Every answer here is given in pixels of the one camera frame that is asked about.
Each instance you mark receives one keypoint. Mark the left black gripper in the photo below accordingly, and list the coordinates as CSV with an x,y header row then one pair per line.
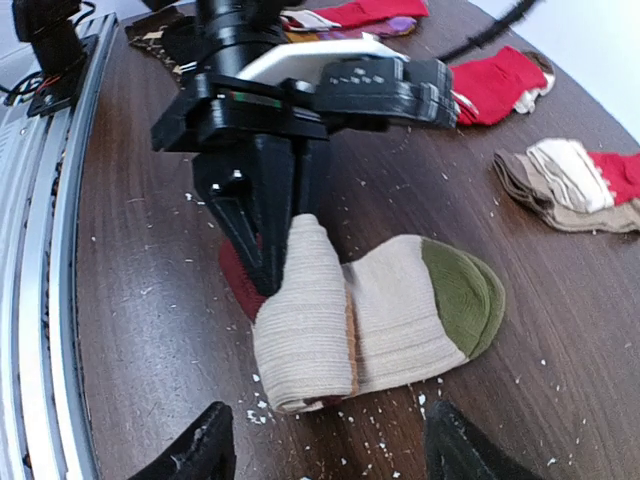
x,y
255,187

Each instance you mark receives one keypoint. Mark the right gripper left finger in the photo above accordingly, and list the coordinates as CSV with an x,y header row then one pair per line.
x,y
204,450

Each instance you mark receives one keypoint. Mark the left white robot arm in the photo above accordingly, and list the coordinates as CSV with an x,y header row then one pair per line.
x,y
235,33

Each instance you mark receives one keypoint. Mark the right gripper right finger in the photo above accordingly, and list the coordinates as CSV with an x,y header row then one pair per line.
x,y
455,448

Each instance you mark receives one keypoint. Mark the red sock centre left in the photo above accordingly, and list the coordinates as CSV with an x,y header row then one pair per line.
x,y
489,90

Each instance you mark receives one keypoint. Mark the black sock three white stripes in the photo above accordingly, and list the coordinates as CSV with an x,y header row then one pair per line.
x,y
181,44

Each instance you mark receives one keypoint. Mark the red beige sock centre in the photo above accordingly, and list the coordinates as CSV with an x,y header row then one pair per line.
x,y
571,189

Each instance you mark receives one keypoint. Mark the beige striped maroon sock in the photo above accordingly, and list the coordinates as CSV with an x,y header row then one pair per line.
x,y
410,309

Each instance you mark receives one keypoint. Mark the red purple sock far left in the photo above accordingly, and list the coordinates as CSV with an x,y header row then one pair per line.
x,y
381,18

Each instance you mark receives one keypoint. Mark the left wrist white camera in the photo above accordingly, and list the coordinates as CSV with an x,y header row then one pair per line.
x,y
305,61

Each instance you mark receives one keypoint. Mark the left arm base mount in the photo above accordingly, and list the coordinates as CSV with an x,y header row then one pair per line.
x,y
64,57

